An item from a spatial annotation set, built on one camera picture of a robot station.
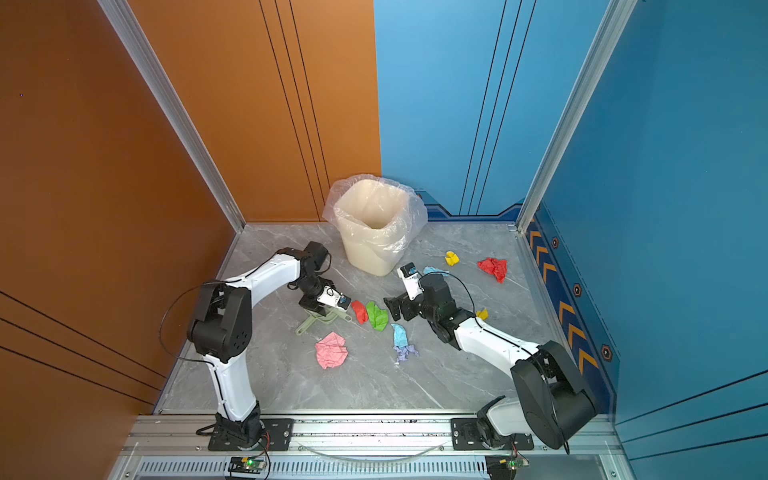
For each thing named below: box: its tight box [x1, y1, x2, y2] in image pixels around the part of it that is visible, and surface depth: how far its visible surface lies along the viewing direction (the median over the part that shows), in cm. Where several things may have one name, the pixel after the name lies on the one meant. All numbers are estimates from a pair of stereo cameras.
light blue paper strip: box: [391, 323, 408, 348], surface depth 91 cm
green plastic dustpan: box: [295, 306, 352, 336], surface depth 93 cm
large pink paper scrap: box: [316, 331, 348, 369], surface depth 86 cm
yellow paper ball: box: [445, 251, 461, 267], surface depth 110 cm
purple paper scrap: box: [393, 345, 420, 362], surface depth 87 cm
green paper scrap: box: [366, 301, 389, 331], surface depth 95 cm
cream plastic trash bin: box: [334, 179, 409, 277], surface depth 95 cm
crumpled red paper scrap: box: [478, 258, 508, 284], surface depth 107 cm
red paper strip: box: [351, 300, 369, 325], surface depth 96 cm
